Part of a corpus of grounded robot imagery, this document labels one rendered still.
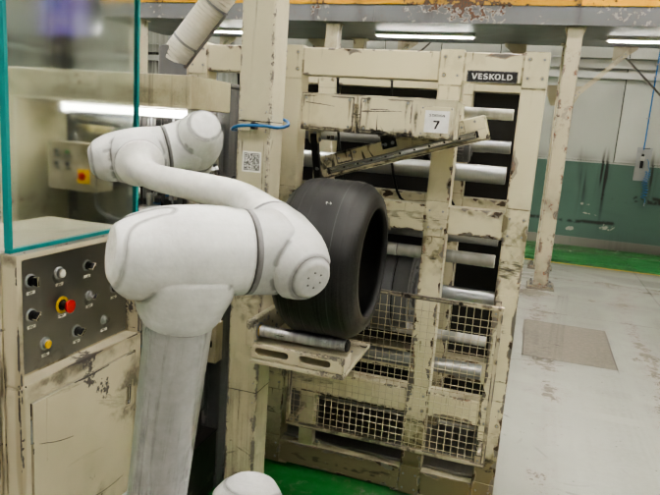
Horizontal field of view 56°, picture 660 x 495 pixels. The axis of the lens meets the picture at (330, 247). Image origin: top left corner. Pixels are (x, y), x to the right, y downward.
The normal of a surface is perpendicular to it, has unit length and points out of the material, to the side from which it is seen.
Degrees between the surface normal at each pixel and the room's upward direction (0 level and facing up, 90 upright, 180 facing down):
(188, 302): 108
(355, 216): 59
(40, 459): 90
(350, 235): 68
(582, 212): 90
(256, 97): 90
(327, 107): 90
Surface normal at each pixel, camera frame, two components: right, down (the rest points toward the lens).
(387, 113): -0.32, 0.16
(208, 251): 0.44, -0.03
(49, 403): 0.95, 0.12
